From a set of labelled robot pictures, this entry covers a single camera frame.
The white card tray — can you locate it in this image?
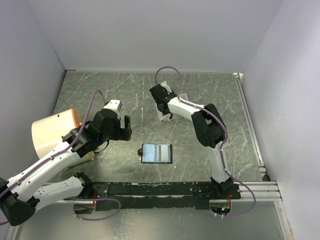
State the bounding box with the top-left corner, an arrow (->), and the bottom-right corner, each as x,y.
154,93 -> 184,122

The black leather card holder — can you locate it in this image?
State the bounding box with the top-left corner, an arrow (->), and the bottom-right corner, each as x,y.
137,143 -> 173,164

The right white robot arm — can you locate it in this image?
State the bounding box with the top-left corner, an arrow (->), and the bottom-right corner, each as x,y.
149,84 -> 234,199

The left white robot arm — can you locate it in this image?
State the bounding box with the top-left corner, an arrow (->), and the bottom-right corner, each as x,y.
0,108 -> 132,226

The beige cylindrical lamp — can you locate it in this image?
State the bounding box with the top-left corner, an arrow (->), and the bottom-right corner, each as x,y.
31,108 -> 83,159

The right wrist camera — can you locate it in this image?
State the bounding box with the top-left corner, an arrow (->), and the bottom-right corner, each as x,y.
160,81 -> 173,95

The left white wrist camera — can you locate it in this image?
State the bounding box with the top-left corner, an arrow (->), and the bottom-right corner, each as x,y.
103,99 -> 123,112

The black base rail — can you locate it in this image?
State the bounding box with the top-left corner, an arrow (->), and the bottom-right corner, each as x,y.
93,181 -> 241,211

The right side aluminium rail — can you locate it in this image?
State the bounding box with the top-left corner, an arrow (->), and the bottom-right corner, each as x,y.
232,72 -> 271,182

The aluminium frame rail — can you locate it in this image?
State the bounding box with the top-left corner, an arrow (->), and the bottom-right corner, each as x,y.
42,181 -> 283,202

